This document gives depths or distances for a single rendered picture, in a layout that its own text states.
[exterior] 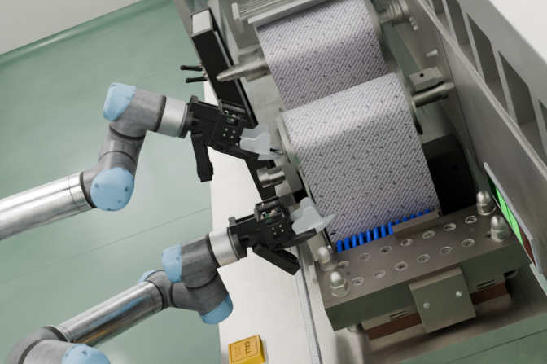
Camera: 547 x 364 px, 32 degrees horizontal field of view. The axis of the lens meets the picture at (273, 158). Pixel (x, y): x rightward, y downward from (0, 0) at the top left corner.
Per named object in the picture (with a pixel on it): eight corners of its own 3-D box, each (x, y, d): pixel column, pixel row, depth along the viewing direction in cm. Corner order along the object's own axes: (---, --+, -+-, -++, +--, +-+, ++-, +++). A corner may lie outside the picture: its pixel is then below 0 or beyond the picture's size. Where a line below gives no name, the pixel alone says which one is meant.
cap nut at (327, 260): (319, 262, 190) (312, 245, 188) (336, 256, 190) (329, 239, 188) (321, 273, 187) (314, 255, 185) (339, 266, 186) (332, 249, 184)
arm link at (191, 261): (174, 274, 199) (159, 242, 195) (223, 256, 198) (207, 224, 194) (174, 295, 192) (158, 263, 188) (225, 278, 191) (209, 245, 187)
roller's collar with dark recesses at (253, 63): (247, 76, 212) (236, 51, 209) (271, 67, 212) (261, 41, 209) (248, 87, 207) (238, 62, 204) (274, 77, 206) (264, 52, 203)
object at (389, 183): (333, 246, 195) (304, 174, 186) (441, 208, 193) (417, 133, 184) (334, 247, 194) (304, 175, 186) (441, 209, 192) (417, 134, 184)
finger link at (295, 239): (316, 231, 187) (274, 246, 188) (318, 238, 188) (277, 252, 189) (312, 219, 191) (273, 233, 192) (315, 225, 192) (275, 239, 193)
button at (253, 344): (231, 352, 197) (227, 344, 196) (262, 341, 196) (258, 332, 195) (233, 374, 191) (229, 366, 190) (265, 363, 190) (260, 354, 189)
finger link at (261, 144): (290, 142, 186) (246, 129, 185) (279, 167, 189) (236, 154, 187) (289, 135, 189) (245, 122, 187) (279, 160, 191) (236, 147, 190)
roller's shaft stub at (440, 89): (411, 103, 190) (404, 85, 188) (444, 92, 190) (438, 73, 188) (416, 113, 186) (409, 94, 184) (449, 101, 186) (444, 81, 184)
